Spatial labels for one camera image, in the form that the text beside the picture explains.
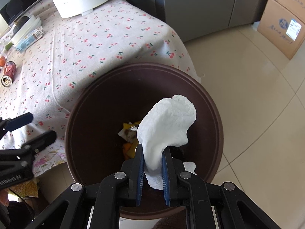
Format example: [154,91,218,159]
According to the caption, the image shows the white tissue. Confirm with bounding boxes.
[137,95,197,190]

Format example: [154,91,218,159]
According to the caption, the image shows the red crushed drink can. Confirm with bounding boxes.
[1,61,16,87]

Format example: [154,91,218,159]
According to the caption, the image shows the light blue milk carton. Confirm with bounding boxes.
[14,26,44,53]

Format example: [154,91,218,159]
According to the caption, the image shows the yellow snack wrapper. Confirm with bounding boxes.
[118,121,141,160]

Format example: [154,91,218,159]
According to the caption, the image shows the brown plastic trash bin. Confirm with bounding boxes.
[64,62,224,221]

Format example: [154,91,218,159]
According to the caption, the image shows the small orange fruit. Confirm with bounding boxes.
[0,56,6,67]

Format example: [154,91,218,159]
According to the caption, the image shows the cherry print tablecloth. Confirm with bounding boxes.
[1,0,197,176]

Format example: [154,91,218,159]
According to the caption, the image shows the dark green squash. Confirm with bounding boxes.
[13,16,30,34]

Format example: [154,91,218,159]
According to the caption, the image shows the white stacked bowls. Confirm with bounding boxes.
[10,15,42,44]

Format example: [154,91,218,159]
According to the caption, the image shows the grey refrigerator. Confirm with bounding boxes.
[126,0,268,42]

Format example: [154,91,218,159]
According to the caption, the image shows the lower cardboard box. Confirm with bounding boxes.
[258,0,304,59]

